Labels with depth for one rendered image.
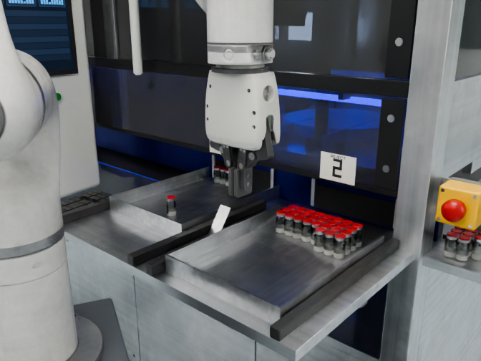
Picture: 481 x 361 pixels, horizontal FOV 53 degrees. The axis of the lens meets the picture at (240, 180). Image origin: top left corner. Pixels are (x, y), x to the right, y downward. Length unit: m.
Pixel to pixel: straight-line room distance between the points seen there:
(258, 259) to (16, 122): 0.55
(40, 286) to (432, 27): 0.74
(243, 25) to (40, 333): 0.46
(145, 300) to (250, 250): 0.83
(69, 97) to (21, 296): 0.96
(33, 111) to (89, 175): 1.06
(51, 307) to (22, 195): 0.15
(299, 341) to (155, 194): 0.69
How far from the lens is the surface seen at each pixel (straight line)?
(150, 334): 1.80
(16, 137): 0.56
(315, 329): 0.76
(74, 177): 1.58
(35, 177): 0.67
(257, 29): 0.60
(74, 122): 1.56
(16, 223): 0.63
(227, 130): 0.64
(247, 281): 0.87
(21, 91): 0.56
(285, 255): 0.96
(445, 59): 0.93
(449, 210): 0.93
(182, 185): 1.35
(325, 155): 1.05
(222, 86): 0.63
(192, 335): 1.61
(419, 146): 0.96
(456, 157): 1.09
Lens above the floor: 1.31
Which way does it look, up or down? 18 degrees down
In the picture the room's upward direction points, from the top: straight up
